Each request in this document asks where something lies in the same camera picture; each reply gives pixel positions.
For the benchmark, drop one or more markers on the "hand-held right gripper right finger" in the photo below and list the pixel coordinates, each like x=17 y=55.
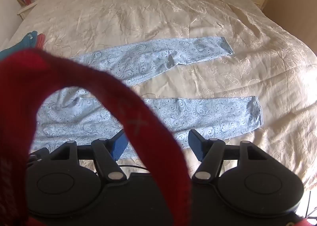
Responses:
x=195 y=144

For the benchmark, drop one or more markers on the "teal folded garment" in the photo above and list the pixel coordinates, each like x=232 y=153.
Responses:
x=24 y=41

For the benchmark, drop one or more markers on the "cream embroidered bedspread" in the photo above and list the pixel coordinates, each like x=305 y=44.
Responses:
x=148 y=13

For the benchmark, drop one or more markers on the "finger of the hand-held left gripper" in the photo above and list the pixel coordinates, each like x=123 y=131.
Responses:
x=38 y=153

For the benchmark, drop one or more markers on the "light blue patterned pants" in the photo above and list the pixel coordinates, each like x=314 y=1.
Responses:
x=210 y=114

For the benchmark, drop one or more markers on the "coral folded garment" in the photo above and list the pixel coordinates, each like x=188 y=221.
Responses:
x=40 y=40

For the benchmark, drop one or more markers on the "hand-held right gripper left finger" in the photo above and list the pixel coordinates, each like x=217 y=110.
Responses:
x=120 y=145

